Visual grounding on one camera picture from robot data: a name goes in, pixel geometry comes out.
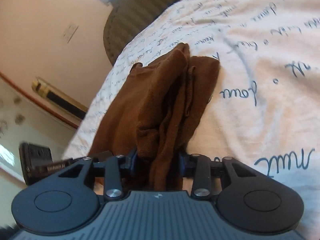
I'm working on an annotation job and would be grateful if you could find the brown knit garment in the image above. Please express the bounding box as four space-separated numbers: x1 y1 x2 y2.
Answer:
89 43 220 191

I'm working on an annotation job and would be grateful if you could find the gold and black heater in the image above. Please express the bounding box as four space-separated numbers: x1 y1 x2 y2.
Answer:
31 77 88 120

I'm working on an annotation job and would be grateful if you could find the white script-print bed sheet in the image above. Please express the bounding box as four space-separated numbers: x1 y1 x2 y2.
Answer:
63 0 319 239

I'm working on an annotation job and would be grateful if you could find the olive green padded headboard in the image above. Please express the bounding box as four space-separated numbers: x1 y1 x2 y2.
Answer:
103 0 179 65

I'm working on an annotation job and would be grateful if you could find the white wall socket plate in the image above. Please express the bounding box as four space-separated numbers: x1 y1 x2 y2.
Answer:
62 23 79 43

